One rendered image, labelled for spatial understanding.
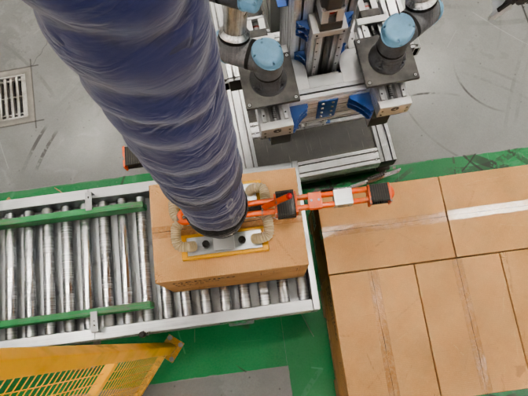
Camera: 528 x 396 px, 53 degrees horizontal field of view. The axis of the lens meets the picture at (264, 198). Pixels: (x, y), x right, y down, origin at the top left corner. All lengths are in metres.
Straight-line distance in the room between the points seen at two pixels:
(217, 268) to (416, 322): 0.97
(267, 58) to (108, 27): 1.38
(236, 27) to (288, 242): 0.83
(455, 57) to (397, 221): 1.40
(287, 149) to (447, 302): 1.16
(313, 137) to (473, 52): 1.23
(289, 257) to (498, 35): 2.27
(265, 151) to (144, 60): 2.27
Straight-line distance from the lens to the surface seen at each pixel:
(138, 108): 0.85
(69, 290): 2.63
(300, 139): 2.99
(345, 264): 2.49
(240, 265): 2.07
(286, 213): 1.95
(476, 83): 3.58
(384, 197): 1.99
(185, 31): 0.74
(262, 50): 2.00
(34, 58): 3.78
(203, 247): 2.07
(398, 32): 2.09
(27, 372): 1.36
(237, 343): 3.00
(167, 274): 2.10
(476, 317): 2.61
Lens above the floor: 2.99
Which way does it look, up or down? 75 degrees down
